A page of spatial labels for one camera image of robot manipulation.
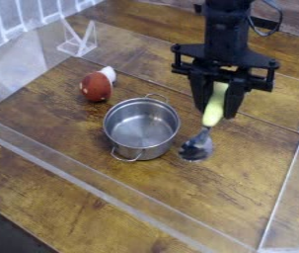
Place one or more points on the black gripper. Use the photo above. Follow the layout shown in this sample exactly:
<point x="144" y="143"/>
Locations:
<point x="223" y="59"/>

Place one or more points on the green handled metal spoon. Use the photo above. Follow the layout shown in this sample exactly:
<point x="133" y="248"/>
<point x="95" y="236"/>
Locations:
<point x="197" y="147"/>

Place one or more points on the clear acrylic bracket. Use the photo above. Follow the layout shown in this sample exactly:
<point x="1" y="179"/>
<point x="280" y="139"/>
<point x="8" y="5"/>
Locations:
<point x="76" y="45"/>

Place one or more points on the red toy mushroom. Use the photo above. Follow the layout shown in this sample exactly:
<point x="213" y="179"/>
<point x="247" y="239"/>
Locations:
<point x="96" y="85"/>

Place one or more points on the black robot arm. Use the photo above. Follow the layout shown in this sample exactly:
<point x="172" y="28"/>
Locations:
<point x="233" y="10"/>

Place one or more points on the small steel pot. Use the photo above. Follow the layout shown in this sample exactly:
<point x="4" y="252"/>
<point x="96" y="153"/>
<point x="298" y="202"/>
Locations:
<point x="140" y="126"/>

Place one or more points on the black strip on table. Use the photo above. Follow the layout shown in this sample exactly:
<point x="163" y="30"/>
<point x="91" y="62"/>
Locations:
<point x="255" y="21"/>

